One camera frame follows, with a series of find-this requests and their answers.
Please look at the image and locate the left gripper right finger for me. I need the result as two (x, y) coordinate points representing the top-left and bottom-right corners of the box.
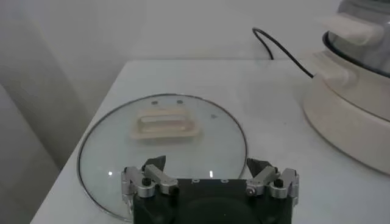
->
(245, 157), (300, 206)

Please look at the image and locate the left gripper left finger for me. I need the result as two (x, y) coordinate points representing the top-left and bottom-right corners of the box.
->
(121, 155), (180, 214)

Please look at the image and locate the round glass pot lid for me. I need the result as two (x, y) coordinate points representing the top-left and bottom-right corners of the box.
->
(76, 93), (249, 222)

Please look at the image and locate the white electric cooker pot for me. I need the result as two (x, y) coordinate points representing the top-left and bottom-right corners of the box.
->
(303, 50), (390, 176)

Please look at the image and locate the black cooker power cable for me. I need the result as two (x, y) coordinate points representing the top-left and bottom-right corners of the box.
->
(252, 27), (314, 79)

